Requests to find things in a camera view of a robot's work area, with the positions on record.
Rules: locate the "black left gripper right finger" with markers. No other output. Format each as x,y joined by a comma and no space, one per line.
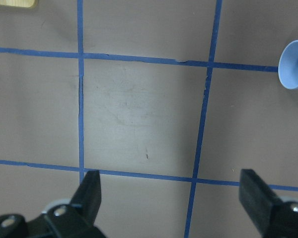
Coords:
273,216

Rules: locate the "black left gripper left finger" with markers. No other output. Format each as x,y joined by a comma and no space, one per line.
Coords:
76,218

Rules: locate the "light blue plastic cup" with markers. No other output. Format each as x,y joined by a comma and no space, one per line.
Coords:
288,66

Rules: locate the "wooden cup rack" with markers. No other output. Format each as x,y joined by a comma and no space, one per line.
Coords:
19,3

